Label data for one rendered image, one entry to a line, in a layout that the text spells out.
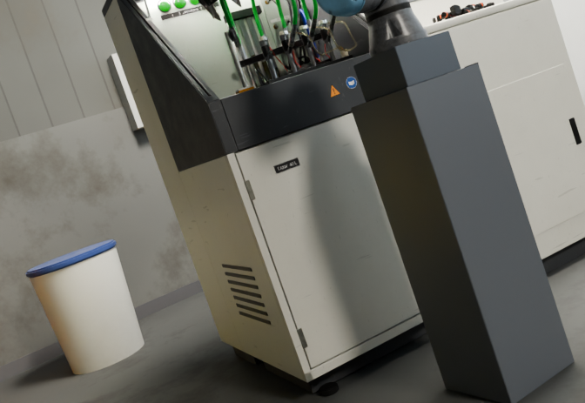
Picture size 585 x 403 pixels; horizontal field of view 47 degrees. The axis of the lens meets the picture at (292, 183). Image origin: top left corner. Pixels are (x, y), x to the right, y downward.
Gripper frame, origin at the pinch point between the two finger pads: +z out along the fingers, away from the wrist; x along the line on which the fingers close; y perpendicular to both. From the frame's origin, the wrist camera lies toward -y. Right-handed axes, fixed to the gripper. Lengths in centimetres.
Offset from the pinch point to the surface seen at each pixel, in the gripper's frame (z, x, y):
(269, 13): 34, 4, -39
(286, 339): 56, -34, 81
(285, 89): 16.9, 3.6, 28.3
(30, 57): 52, -150, -182
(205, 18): 17.0, -16.1, -34.7
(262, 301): 53, -38, 66
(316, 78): 22.9, 12.6, 24.8
